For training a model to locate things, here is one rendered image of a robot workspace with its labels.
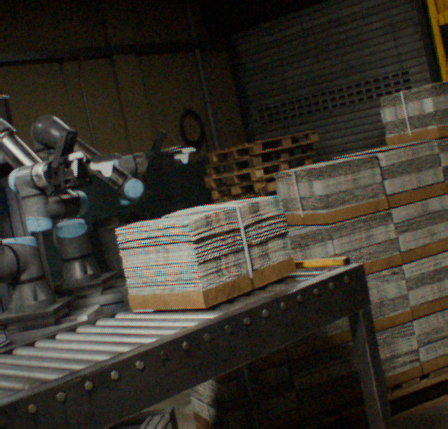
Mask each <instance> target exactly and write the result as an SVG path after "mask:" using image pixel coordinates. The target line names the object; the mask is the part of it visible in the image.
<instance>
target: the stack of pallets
mask: <svg viewBox="0 0 448 429"><path fill-rule="evenodd" d="M317 133H318V132H317V130H316V131H307V132H302V133H297V134H292V135H288V136H283V137H279V138H273V139H269V140H259V141H255V142H250V143H247V144H242V145H239V146H235V147H230V148H227V149H222V150H214V151H210V152H207V153H208V156H209V164H207V165H205V169H206V170H207V176H209V177H205V178H204V180H205V181H206V186H207V189H209V190H210V192H211V193H212V198H211V199H212V200H213V201H214V204H216V203H221V202H227V201H228V200H246V199H253V198H255V196H257V198H259V197H261V196H260V194H259V190H258V189H259V188H260V187H262V186H264V185H265V184H267V183H270V182H274V181H275V177H274V176H275V175H274V174H275V173H278V172H281V171H285V170H292V168H291V164H290V162H293V161H298V160H299V163H300V167H304V166H308V165H313V163H312V160H311V154H315V152H314V149H313V146H314V144H313V142H315V141H319V139H318V134H317ZM303 136H306V140H307V141H306V142H302V143H299V141H298V138H299V137H303ZM278 142H279V145H278ZM310 142H312V143H310ZM306 143H308V144H306ZM302 144H303V145H302ZM293 146H294V147H293ZM311 146H312V147H311ZM288 147H289V148H288ZM307 147H308V148H307ZM298 149H301V151H302V155H298V156H294V152H293V150H298ZM224 152H227V155H228V159H224V160H222V156H221V153H224ZM273 154H276V157H277V160H272V156H271V155H273ZM246 160H249V166H247V162H246ZM220 165H225V166H226V170H224V171H219V166H220ZM274 166H276V170H277V171H273V172H269V167H274ZM300 167H298V168H300ZM248 172H249V173H250V177H247V178H245V175H244V173H248ZM216 174H217V175H216ZM211 175H212V176H211ZM224 177H226V180H227V182H224V183H220V184H219V178H224ZM251 184H254V188H251ZM226 189H230V190H231V193H229V194H226V195H224V190H226Z"/></svg>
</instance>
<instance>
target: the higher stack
mask: <svg viewBox="0 0 448 429"><path fill-rule="evenodd" d="M380 103H381V111H382V112H381V115H382V119H381V120H383V121H382V122H383V124H384V125H385V127H384V130H385V132H386V134H387V135H386V137H390V136H394V135H399V134H407V133H409V134H410V135H411V132H416V131H420V130H424V129H429V128H433V127H442V126H446V125H448V81H446V82H438V83H434V84H430V85H426V86H422V87H418V88H415V89H410V90H406V91H405V92H403V91H401V93H397V94H394V95H390V96H384V97H382V98H380ZM383 114H384V115H383ZM433 139H436V140H433V141H437V144H438V147H439V149H438V150H439V152H437V153H439V154H440V160H441V166H442V173H443V174H442V175H443V177H444V182H448V136H441V137H438V138H433Z"/></svg>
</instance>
